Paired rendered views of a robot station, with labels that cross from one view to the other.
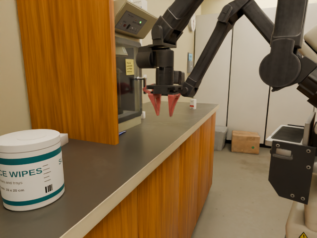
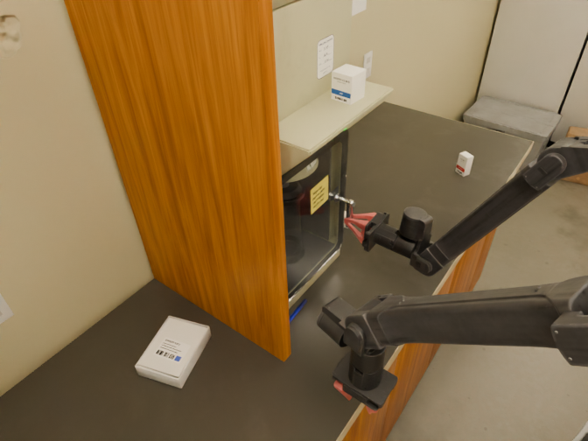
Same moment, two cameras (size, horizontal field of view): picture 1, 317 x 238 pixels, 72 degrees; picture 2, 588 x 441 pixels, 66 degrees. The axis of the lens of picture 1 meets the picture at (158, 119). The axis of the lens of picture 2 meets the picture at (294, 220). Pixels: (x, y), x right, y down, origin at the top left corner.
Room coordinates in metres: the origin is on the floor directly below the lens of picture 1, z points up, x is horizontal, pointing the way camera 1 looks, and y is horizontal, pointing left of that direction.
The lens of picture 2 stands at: (0.25, -0.02, 1.93)
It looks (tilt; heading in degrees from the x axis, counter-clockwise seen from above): 40 degrees down; 14
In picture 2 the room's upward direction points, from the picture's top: 2 degrees counter-clockwise
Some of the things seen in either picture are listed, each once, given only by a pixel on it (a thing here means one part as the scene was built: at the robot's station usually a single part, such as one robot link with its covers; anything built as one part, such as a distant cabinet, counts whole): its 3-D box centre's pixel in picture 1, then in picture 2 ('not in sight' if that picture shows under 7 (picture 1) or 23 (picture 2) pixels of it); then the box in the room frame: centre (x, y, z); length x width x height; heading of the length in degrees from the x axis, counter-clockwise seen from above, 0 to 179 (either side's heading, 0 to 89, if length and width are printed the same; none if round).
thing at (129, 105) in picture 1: (127, 80); (311, 220); (1.11, 0.16, 1.19); 0.30 x 0.01 x 0.40; 156
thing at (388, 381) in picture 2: (164, 79); (365, 370); (0.70, -0.02, 1.21); 0.10 x 0.07 x 0.07; 67
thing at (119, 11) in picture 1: (134, 22); (331, 130); (1.09, 0.11, 1.46); 0.32 x 0.12 x 0.10; 157
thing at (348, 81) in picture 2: (140, 7); (348, 84); (1.15, 0.09, 1.54); 0.05 x 0.05 x 0.06; 62
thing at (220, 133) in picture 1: (207, 136); (506, 134); (3.63, -0.85, 0.17); 0.60 x 0.42 x 0.33; 65
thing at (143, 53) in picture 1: (154, 48); (351, 324); (0.73, 0.01, 1.30); 0.11 x 0.09 x 0.12; 53
